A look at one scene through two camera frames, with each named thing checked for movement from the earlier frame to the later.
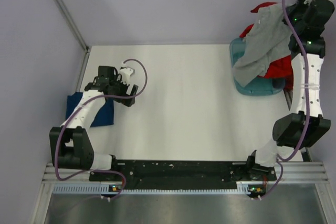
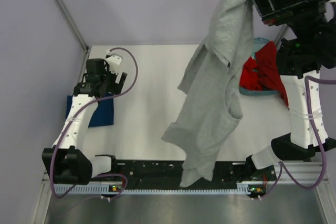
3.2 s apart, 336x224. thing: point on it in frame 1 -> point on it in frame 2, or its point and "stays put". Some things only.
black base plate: x=180 y=174 stays put
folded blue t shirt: x=105 y=116 stays put
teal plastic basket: x=260 y=86 -> x=256 y=43
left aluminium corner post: x=65 y=10 stays put
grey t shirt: x=269 y=40 -> x=210 y=81
